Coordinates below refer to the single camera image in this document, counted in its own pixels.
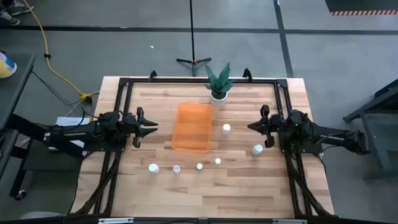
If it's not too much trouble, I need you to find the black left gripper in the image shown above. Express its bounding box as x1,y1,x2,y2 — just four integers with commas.
124,106,159,149

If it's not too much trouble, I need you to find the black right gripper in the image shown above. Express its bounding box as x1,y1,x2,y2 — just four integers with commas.
247,104,283,149

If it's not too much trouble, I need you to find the orange translucent plastic basket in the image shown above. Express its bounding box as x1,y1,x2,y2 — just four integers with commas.
171,102,215,154

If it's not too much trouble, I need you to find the green plant in white pot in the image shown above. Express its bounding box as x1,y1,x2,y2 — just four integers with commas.
204,62,236,107

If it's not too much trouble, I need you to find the white paper sheet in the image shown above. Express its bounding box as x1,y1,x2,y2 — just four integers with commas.
47,116,91,152

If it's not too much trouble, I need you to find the black tripod stand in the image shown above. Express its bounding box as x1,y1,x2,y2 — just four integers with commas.
175,0,213,77

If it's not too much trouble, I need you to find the dark metal bench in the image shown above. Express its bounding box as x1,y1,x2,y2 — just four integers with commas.
342,79,398,182

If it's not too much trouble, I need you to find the dark grey side table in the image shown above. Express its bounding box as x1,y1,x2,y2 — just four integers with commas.
0,52,35,183

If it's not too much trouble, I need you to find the yellow blue white object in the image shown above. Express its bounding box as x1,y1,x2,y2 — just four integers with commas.
0,50,18,79

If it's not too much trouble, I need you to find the black mat with striped edge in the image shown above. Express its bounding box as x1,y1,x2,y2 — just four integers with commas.
324,0,398,17

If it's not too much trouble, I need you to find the person's shoe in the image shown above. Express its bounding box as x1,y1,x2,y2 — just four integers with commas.
6,0,34,16
0,7,21,27

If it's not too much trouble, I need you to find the black metal table frame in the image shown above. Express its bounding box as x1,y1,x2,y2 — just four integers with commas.
70,70,335,219

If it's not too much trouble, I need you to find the silver metal bracket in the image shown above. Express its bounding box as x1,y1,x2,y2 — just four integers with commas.
272,218,308,224
98,217,135,224

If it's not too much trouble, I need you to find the black floor cable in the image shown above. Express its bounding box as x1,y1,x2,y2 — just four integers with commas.
30,70,94,121

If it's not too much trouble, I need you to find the yellow extension cable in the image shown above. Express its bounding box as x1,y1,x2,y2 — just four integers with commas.
22,0,94,104

